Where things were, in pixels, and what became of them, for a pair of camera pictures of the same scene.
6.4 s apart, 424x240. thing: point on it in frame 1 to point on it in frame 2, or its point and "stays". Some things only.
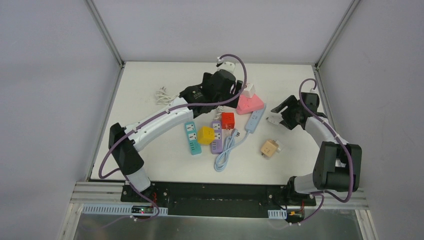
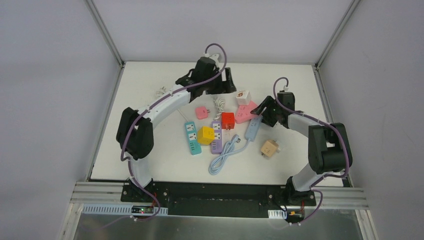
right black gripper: x=286 y=110 to x=266 y=110
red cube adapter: x=227 y=120 stays
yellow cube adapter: x=206 y=135 stays
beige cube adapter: x=269 y=147 stays
